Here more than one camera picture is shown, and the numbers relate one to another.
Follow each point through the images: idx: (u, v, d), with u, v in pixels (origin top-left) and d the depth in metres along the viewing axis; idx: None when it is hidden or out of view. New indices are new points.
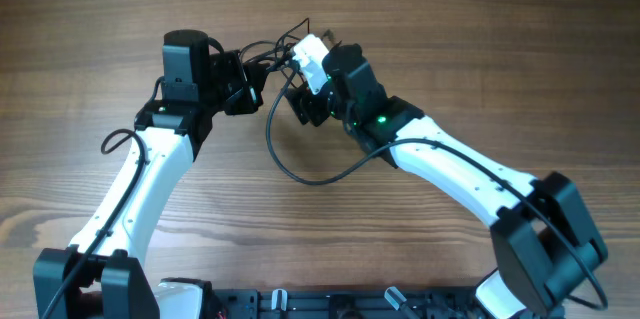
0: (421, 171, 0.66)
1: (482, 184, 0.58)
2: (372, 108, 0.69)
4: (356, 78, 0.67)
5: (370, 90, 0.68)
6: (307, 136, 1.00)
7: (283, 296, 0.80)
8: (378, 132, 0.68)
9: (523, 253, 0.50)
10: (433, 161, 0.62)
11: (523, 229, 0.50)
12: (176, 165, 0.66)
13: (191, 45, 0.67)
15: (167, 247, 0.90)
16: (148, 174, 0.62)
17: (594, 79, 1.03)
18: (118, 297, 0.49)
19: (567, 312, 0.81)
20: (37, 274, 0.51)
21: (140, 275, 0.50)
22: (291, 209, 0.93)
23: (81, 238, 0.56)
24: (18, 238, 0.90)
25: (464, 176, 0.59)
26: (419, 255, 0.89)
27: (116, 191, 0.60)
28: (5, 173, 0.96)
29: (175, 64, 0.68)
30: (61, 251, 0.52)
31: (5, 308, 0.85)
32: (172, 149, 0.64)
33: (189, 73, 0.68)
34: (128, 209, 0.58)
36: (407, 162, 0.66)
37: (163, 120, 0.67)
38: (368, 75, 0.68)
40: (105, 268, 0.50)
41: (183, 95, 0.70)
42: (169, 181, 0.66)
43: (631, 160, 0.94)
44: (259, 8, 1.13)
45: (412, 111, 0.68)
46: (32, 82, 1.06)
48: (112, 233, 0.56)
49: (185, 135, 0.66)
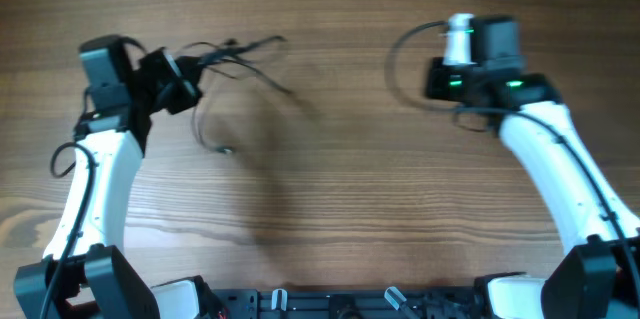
0: (525, 150, 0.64)
1: (589, 204, 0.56)
2: (505, 74, 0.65)
4: (497, 31, 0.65)
5: (505, 51, 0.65)
6: (308, 135, 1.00)
7: (283, 296, 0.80)
8: (503, 94, 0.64)
9: (592, 287, 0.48)
10: (548, 153, 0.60)
11: (608, 265, 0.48)
12: (128, 159, 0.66)
13: (108, 45, 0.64)
15: (167, 247, 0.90)
16: (101, 175, 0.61)
17: (595, 79, 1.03)
18: (108, 287, 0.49)
19: None
20: (19, 292, 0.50)
21: (121, 261, 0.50)
22: (290, 209, 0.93)
23: (53, 247, 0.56)
24: (18, 238, 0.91)
25: (576, 184, 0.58)
26: (420, 255, 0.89)
27: (75, 196, 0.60)
28: (5, 173, 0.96)
29: (95, 68, 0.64)
30: (37, 263, 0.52)
31: (8, 307, 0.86)
32: (118, 145, 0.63)
33: (112, 74, 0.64)
34: (91, 209, 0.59)
36: (519, 139, 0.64)
37: (99, 126, 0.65)
38: (512, 35, 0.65)
40: (87, 262, 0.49)
41: (112, 98, 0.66)
42: (128, 175, 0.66)
43: (631, 161, 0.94)
44: (259, 8, 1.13)
45: (550, 91, 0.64)
46: (32, 82, 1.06)
48: (82, 233, 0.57)
49: (126, 130, 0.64)
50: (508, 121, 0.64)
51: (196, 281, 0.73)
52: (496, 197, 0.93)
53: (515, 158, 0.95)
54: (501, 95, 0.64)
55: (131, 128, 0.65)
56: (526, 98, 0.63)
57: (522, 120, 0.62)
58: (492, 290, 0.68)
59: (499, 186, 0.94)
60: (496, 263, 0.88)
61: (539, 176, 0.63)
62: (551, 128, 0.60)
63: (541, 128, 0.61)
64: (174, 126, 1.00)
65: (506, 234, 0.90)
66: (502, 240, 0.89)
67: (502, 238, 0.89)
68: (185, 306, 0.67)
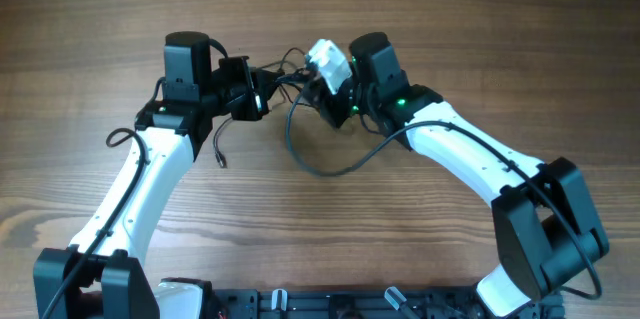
0: (435, 154, 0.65)
1: (490, 165, 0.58)
2: (396, 93, 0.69)
4: (379, 61, 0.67)
5: (391, 73, 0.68)
6: (306, 136, 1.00)
7: (283, 296, 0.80)
8: (396, 113, 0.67)
9: (524, 228, 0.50)
10: (447, 144, 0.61)
11: (525, 207, 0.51)
12: (175, 165, 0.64)
13: (192, 45, 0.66)
15: (167, 247, 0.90)
16: (148, 174, 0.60)
17: (594, 79, 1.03)
18: (117, 298, 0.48)
19: (567, 312, 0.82)
20: (37, 273, 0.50)
21: (140, 274, 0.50)
22: (291, 209, 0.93)
23: (81, 238, 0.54)
24: (18, 238, 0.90)
25: (474, 158, 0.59)
26: (420, 255, 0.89)
27: (115, 192, 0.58)
28: (5, 173, 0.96)
29: (176, 65, 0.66)
30: (61, 251, 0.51)
31: (5, 308, 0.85)
32: (172, 148, 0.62)
33: (190, 73, 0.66)
34: (128, 210, 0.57)
36: (426, 146, 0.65)
37: (162, 120, 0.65)
38: (392, 59, 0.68)
40: (105, 269, 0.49)
41: (183, 95, 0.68)
42: (170, 182, 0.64)
43: (632, 160, 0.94)
44: (259, 8, 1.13)
45: (432, 96, 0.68)
46: (31, 82, 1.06)
48: (112, 233, 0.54)
49: (185, 134, 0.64)
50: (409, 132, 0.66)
51: (204, 287, 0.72)
52: None
53: None
54: (397, 115, 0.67)
55: (190, 132, 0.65)
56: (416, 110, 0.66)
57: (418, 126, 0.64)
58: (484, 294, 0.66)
59: None
60: (496, 263, 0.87)
61: (455, 171, 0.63)
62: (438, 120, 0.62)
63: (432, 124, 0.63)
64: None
65: None
66: None
67: None
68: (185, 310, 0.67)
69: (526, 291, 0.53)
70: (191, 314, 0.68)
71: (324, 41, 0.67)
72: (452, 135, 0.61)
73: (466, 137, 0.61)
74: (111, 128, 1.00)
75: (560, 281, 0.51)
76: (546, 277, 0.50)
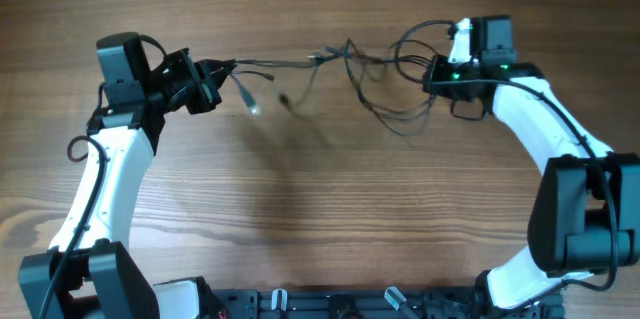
0: (514, 120, 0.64)
1: (562, 136, 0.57)
2: (499, 64, 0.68)
4: (493, 28, 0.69)
5: (501, 45, 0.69)
6: (306, 136, 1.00)
7: (283, 296, 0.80)
8: (492, 72, 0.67)
9: (566, 193, 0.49)
10: (527, 108, 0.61)
11: (580, 173, 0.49)
12: (139, 156, 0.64)
13: (124, 43, 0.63)
15: (167, 247, 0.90)
16: (111, 170, 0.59)
17: (594, 79, 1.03)
18: (109, 283, 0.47)
19: (568, 312, 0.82)
20: (23, 281, 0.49)
21: (125, 256, 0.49)
22: (289, 209, 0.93)
23: (60, 239, 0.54)
24: (18, 238, 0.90)
25: (553, 126, 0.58)
26: (420, 255, 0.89)
27: (84, 190, 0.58)
28: (5, 173, 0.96)
29: (110, 66, 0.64)
30: (42, 254, 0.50)
31: (5, 308, 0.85)
32: (130, 142, 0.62)
33: (129, 72, 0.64)
34: (100, 204, 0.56)
36: (509, 109, 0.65)
37: (113, 121, 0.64)
38: (507, 32, 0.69)
40: (90, 256, 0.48)
41: (127, 95, 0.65)
42: (138, 175, 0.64)
43: None
44: (258, 8, 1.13)
45: (536, 71, 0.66)
46: (31, 82, 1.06)
48: (89, 227, 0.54)
49: (139, 127, 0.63)
50: (497, 92, 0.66)
51: (197, 281, 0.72)
52: (496, 196, 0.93)
53: (515, 158, 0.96)
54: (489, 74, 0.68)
55: (144, 125, 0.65)
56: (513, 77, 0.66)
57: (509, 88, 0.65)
58: (491, 278, 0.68)
59: (499, 186, 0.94)
60: (496, 263, 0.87)
61: (527, 140, 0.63)
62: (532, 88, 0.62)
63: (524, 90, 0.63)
64: (170, 126, 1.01)
65: (506, 234, 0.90)
66: (503, 240, 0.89)
67: (503, 238, 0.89)
68: (183, 307, 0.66)
69: (541, 261, 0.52)
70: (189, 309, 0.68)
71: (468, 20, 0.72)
72: (537, 105, 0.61)
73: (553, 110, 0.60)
74: None
75: (579, 263, 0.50)
76: (566, 250, 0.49)
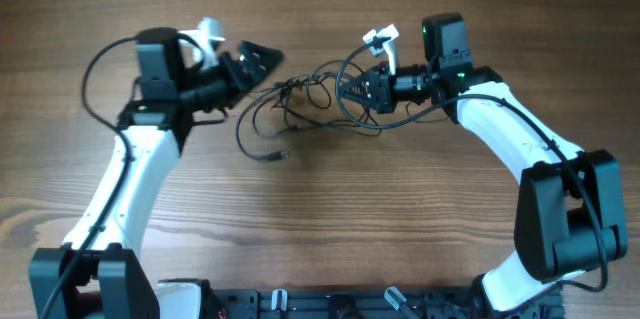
0: (479, 130, 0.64)
1: (531, 142, 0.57)
2: (456, 68, 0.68)
4: (448, 33, 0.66)
5: (457, 49, 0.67)
6: (306, 136, 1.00)
7: (282, 296, 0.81)
8: (453, 83, 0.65)
9: (546, 201, 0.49)
10: (492, 116, 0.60)
11: (555, 182, 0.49)
12: (164, 158, 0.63)
13: (165, 41, 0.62)
15: (167, 247, 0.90)
16: (136, 170, 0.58)
17: (594, 79, 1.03)
18: (115, 290, 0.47)
19: (567, 312, 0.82)
20: (33, 273, 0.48)
21: (136, 265, 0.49)
22: (290, 209, 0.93)
23: (74, 236, 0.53)
24: (18, 238, 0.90)
25: (521, 133, 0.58)
26: (420, 255, 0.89)
27: (104, 189, 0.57)
28: (5, 173, 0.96)
29: (147, 62, 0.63)
30: (55, 250, 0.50)
31: (5, 308, 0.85)
32: (158, 144, 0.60)
33: (164, 69, 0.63)
34: (119, 204, 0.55)
36: (471, 120, 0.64)
37: (144, 119, 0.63)
38: (462, 33, 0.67)
40: (101, 261, 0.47)
41: (160, 92, 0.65)
42: (158, 178, 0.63)
43: (632, 160, 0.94)
44: (258, 8, 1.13)
45: (492, 75, 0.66)
46: (31, 82, 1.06)
48: (105, 228, 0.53)
49: (168, 130, 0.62)
50: (461, 105, 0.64)
51: (202, 284, 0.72)
52: (495, 196, 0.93)
53: None
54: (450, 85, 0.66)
55: (173, 127, 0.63)
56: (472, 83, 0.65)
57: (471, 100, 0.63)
58: (486, 281, 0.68)
59: (499, 186, 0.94)
60: (496, 264, 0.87)
61: (496, 149, 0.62)
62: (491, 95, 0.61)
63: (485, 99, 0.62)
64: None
65: (506, 234, 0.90)
66: (502, 240, 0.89)
67: (502, 238, 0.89)
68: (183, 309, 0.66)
69: (532, 272, 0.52)
70: (191, 314, 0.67)
71: (396, 34, 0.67)
72: (502, 112, 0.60)
73: (516, 116, 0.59)
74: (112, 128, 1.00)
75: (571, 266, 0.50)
76: (556, 258, 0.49)
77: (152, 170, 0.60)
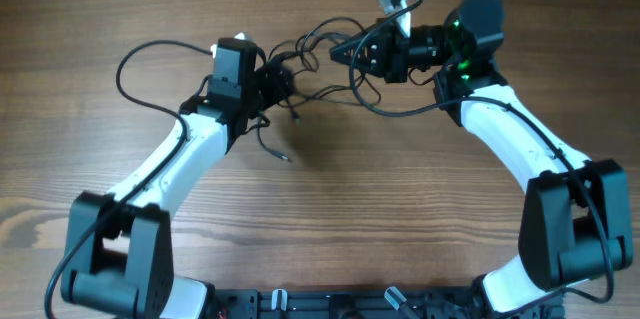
0: (486, 133, 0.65)
1: (537, 150, 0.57)
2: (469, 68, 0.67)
4: (483, 46, 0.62)
5: (484, 56, 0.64)
6: (305, 136, 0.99)
7: (283, 296, 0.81)
8: (458, 87, 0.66)
9: (553, 209, 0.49)
10: (498, 121, 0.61)
11: (562, 192, 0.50)
12: (212, 149, 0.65)
13: (243, 49, 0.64)
15: None
16: (187, 150, 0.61)
17: (594, 80, 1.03)
18: (144, 246, 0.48)
19: (568, 312, 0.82)
20: (75, 212, 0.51)
21: (167, 230, 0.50)
22: (291, 209, 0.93)
23: (118, 189, 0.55)
24: (19, 238, 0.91)
25: (528, 139, 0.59)
26: (420, 255, 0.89)
27: (154, 157, 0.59)
28: (5, 173, 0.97)
29: (224, 63, 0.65)
30: (100, 196, 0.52)
31: (5, 307, 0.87)
32: (212, 132, 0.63)
33: (236, 74, 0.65)
34: (165, 172, 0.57)
36: (479, 123, 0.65)
37: (205, 112, 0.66)
38: (497, 44, 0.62)
40: (138, 218, 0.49)
41: (228, 93, 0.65)
42: (204, 165, 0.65)
43: (628, 161, 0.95)
44: (259, 8, 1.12)
45: (497, 77, 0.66)
46: (31, 82, 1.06)
48: (148, 188, 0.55)
49: (224, 124, 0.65)
50: (466, 108, 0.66)
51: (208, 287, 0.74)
52: (496, 196, 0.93)
53: None
54: (455, 86, 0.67)
55: (229, 124, 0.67)
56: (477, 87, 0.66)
57: (477, 104, 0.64)
58: (486, 282, 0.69)
59: (499, 186, 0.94)
60: (495, 264, 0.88)
61: (502, 155, 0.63)
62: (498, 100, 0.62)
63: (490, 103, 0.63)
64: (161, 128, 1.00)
65: (506, 234, 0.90)
66: (502, 240, 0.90)
67: (501, 238, 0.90)
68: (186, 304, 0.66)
69: (536, 280, 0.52)
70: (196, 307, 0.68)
71: None
72: (508, 118, 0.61)
73: (523, 122, 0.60)
74: (113, 128, 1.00)
75: (576, 277, 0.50)
76: (561, 266, 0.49)
77: (200, 156, 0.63)
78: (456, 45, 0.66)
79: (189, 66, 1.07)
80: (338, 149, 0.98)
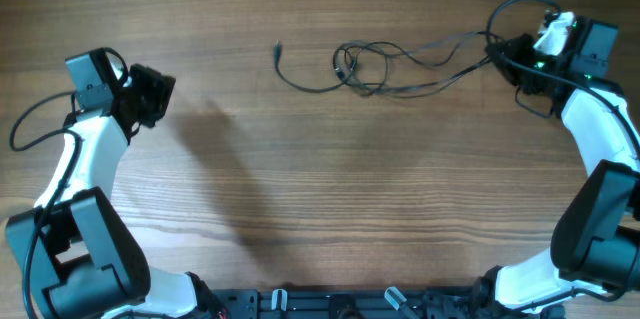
0: (576, 122, 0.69)
1: (623, 146, 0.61)
2: (586, 71, 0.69)
4: (595, 35, 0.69)
5: (595, 54, 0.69)
6: (305, 136, 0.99)
7: (283, 296, 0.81)
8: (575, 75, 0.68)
9: (607, 193, 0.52)
10: (594, 109, 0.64)
11: (627, 181, 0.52)
12: (113, 140, 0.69)
13: (90, 52, 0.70)
15: (167, 247, 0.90)
16: (88, 147, 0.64)
17: None
18: (93, 222, 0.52)
19: (568, 312, 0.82)
20: (12, 233, 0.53)
21: (106, 203, 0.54)
22: (290, 209, 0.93)
23: (42, 200, 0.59)
24: None
25: (616, 134, 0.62)
26: (420, 255, 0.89)
27: (62, 165, 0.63)
28: (5, 174, 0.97)
29: (80, 72, 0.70)
30: (28, 212, 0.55)
31: (5, 307, 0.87)
32: (102, 126, 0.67)
33: (96, 76, 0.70)
34: (78, 166, 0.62)
36: (571, 110, 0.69)
37: (84, 118, 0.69)
38: (606, 43, 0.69)
40: (73, 203, 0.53)
41: (98, 97, 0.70)
42: (113, 156, 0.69)
43: None
44: (259, 8, 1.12)
45: (617, 88, 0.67)
46: (31, 82, 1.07)
48: (69, 185, 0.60)
49: (109, 115, 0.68)
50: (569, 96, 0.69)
51: (193, 277, 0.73)
52: (496, 196, 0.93)
53: (515, 159, 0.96)
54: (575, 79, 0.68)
55: (114, 115, 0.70)
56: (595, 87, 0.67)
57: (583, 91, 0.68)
58: (500, 274, 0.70)
59: (499, 186, 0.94)
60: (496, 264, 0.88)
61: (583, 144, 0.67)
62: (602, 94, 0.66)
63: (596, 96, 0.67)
64: (160, 127, 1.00)
65: (506, 234, 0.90)
66: (503, 240, 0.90)
67: (502, 238, 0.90)
68: (181, 294, 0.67)
69: (557, 260, 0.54)
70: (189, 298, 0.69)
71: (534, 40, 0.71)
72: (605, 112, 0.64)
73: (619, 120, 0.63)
74: None
75: (595, 270, 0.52)
76: (589, 250, 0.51)
77: (104, 147, 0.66)
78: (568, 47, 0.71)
79: (189, 67, 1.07)
80: (339, 149, 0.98)
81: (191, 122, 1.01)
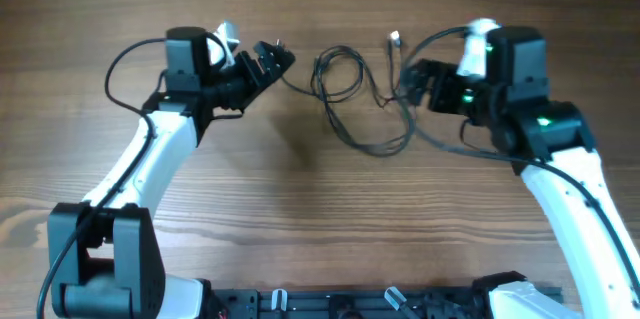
0: (549, 204, 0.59)
1: (618, 282, 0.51)
2: (526, 101, 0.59)
4: (523, 53, 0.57)
5: (531, 76, 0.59)
6: (307, 136, 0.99)
7: (283, 296, 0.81)
8: (530, 130, 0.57)
9: None
10: (573, 215, 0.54)
11: None
12: (181, 144, 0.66)
13: (193, 38, 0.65)
15: (168, 247, 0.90)
16: (155, 148, 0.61)
17: (594, 80, 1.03)
18: (129, 246, 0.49)
19: None
20: (52, 225, 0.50)
21: (148, 224, 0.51)
22: (289, 209, 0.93)
23: (93, 196, 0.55)
24: (18, 238, 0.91)
25: (601, 250, 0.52)
26: (420, 255, 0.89)
27: (124, 161, 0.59)
28: (5, 173, 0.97)
29: (177, 57, 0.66)
30: (75, 205, 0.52)
31: (5, 307, 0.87)
32: (179, 127, 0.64)
33: (191, 65, 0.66)
34: (138, 171, 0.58)
36: (543, 192, 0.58)
37: (166, 108, 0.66)
38: (538, 57, 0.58)
40: (116, 218, 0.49)
41: (185, 86, 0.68)
42: (174, 160, 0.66)
43: (631, 161, 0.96)
44: (259, 8, 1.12)
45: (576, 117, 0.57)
46: (31, 82, 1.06)
48: (123, 190, 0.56)
49: (189, 117, 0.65)
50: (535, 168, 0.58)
51: (204, 284, 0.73)
52: (496, 196, 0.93)
53: None
54: (529, 137, 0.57)
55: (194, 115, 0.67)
56: (554, 137, 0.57)
57: (553, 178, 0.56)
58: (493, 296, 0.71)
59: (498, 185, 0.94)
60: (496, 263, 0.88)
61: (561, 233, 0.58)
62: (582, 189, 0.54)
63: (569, 186, 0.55)
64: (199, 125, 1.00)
65: (506, 234, 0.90)
66: (502, 240, 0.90)
67: (502, 238, 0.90)
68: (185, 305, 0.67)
69: None
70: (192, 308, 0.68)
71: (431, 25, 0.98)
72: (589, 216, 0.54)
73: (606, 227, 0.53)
74: (115, 127, 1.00)
75: None
76: None
77: (168, 152, 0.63)
78: (495, 77, 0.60)
79: None
80: (339, 149, 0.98)
81: (218, 127, 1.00)
